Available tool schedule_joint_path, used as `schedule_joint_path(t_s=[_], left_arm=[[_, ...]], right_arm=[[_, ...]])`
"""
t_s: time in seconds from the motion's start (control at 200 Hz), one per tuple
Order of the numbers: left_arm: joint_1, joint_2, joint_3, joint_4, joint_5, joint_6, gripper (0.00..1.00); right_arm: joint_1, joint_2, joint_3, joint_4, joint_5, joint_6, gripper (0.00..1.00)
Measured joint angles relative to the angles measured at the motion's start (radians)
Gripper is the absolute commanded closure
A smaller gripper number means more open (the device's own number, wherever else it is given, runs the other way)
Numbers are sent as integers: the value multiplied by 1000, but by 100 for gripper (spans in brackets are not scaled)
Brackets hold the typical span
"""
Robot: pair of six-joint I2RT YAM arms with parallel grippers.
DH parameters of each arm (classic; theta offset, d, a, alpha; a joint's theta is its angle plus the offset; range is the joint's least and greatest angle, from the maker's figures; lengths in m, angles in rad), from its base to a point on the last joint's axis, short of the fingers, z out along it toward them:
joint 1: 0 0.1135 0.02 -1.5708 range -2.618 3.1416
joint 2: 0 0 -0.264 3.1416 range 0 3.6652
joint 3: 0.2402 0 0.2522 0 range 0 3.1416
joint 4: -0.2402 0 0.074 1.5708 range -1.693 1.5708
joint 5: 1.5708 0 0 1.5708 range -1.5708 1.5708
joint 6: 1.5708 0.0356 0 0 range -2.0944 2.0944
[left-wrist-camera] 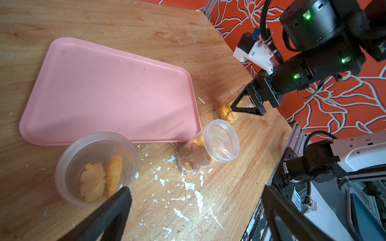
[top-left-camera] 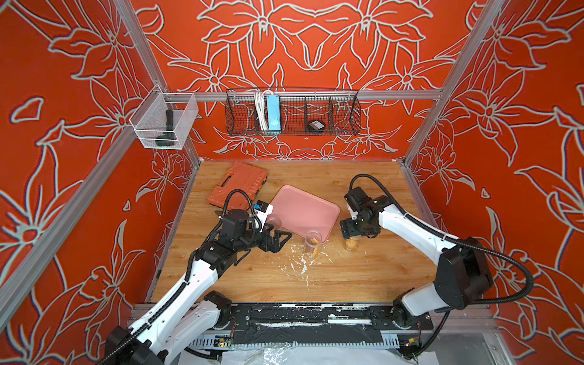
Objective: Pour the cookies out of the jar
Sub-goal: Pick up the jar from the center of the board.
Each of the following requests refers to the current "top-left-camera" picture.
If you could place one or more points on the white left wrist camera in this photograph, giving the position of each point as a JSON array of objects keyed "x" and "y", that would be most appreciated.
[{"x": 262, "y": 211}]

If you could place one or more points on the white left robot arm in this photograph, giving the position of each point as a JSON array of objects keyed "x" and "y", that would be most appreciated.
[{"x": 190, "y": 307}]

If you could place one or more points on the pink plastic tray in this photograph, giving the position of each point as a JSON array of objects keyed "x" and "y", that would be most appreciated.
[{"x": 301, "y": 212}]

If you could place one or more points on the light blue box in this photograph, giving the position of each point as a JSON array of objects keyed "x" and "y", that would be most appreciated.
[{"x": 274, "y": 115}]

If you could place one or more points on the clear open cookie jar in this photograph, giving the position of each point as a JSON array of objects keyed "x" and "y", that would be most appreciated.
[{"x": 313, "y": 241}]

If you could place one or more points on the orange plastic tool case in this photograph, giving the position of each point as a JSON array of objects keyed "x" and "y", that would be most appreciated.
[{"x": 242, "y": 176}]

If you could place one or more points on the clear jar with cookies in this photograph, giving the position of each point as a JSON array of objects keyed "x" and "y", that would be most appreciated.
[{"x": 352, "y": 243}]

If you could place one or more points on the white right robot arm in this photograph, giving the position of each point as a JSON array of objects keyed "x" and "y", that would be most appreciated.
[{"x": 463, "y": 274}]

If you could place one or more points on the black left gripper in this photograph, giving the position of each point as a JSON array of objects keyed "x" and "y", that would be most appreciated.
[{"x": 275, "y": 246}]

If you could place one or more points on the dark green flashlight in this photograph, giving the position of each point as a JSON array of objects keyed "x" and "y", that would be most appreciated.
[{"x": 167, "y": 138}]

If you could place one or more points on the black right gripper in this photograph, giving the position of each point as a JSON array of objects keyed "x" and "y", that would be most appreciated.
[{"x": 349, "y": 228}]

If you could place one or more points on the clear acrylic wall box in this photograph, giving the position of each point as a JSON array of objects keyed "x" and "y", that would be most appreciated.
[{"x": 149, "y": 119}]

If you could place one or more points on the black wire wall basket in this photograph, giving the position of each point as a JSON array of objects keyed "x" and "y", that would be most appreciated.
[{"x": 339, "y": 109}]

